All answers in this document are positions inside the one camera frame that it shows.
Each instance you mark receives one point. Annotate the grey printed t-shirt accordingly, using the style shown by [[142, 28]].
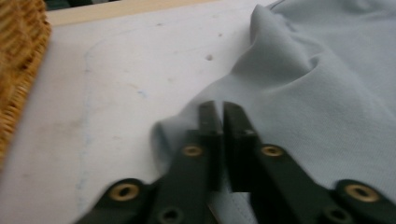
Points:
[[311, 109]]

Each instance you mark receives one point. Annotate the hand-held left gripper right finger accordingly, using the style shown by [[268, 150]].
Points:
[[274, 186]]

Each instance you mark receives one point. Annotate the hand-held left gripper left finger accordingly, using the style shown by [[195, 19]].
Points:
[[186, 174]]

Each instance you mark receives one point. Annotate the brown wicker basket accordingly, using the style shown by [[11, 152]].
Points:
[[18, 56]]

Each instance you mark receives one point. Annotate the white table mat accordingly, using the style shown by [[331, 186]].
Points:
[[109, 93]]

